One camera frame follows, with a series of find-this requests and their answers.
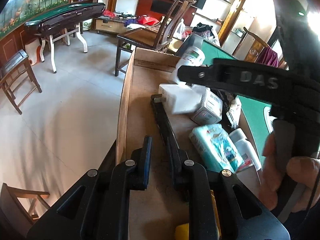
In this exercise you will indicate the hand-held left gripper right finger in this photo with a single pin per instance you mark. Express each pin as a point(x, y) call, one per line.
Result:
point(178, 171)

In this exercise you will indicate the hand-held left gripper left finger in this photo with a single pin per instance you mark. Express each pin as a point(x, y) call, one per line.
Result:
point(147, 160)

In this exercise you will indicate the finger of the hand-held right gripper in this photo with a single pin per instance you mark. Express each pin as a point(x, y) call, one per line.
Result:
point(195, 73)
point(191, 40)

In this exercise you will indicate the white bottle green label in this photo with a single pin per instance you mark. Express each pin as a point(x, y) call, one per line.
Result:
point(192, 55)

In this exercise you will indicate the grey medicine box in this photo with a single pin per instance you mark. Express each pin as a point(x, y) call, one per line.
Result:
point(207, 110)

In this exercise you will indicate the black long box pink end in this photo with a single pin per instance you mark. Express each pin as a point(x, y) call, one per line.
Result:
point(162, 120)

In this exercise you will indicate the turquoise printed tissue pack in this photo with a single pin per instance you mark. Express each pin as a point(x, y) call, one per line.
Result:
point(217, 147)

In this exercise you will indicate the black snack packet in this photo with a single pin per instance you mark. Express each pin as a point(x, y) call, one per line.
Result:
point(230, 107)

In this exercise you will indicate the cardboard box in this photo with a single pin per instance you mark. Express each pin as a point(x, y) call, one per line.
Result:
point(140, 105)

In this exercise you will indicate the yellow packet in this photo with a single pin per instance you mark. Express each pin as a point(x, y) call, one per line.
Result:
point(215, 212)

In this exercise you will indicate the person's right hand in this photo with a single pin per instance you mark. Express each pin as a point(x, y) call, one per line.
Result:
point(302, 172)

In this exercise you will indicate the white plastic bag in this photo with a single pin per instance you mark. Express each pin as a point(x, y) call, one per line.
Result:
point(179, 30)

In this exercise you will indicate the pile of clothes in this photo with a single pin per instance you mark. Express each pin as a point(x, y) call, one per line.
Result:
point(205, 30)

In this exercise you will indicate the maroon cloth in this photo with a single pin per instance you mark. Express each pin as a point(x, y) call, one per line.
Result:
point(268, 56)

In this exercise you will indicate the wooden chair carved back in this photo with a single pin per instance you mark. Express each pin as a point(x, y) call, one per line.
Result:
point(252, 47)

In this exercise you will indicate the red plastic bag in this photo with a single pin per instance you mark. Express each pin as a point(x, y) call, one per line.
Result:
point(108, 13)
point(147, 20)

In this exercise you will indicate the wooden television cabinet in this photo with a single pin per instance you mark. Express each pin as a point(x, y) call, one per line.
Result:
point(145, 5)

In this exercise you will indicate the low wooden drawer cabinet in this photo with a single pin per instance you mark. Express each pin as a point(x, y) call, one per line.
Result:
point(107, 25)

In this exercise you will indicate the dark folding mahjong table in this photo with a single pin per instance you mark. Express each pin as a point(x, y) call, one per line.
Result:
point(65, 15)

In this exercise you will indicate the small wooden chair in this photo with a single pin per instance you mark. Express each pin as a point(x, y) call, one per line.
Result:
point(15, 205)
point(17, 77)

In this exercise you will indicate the white and orange bucket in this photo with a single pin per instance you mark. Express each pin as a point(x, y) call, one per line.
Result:
point(33, 52)

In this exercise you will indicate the flower wall mural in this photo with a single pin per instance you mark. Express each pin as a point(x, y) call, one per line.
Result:
point(32, 2)

